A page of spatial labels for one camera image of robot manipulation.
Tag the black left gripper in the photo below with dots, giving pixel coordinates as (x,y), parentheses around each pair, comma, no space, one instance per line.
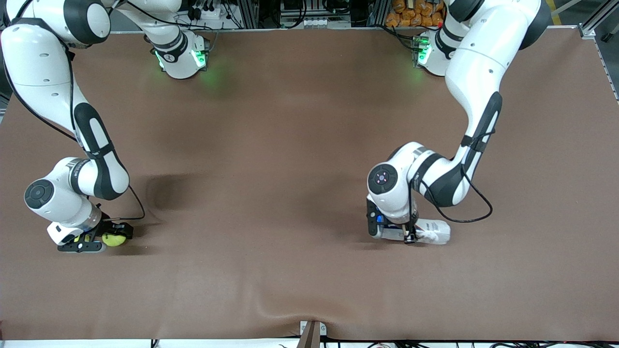
(410,234)

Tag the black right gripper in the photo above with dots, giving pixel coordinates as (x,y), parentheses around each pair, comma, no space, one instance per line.
(107,227)

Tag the yellow Wilson tennis ball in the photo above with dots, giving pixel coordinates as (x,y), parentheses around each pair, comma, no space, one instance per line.
(114,239)

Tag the clear tennis ball can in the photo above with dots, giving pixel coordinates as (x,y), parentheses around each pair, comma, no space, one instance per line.
(435,232)

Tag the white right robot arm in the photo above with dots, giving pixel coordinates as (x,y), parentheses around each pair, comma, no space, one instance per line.
(43,63)

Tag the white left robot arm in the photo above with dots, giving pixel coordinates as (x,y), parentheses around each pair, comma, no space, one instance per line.
(478,63)

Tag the brown table mat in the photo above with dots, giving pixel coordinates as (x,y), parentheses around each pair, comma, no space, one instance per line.
(309,266)

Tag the orange packaged goods pile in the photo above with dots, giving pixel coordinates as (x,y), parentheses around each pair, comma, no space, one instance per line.
(401,17)

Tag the white terminal block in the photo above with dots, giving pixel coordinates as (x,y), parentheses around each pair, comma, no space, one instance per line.
(314,22)

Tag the white power strip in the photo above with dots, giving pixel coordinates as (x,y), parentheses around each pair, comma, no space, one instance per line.
(217,14)

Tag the metal table edge bracket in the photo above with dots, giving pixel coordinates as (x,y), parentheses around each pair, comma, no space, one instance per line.
(312,336)

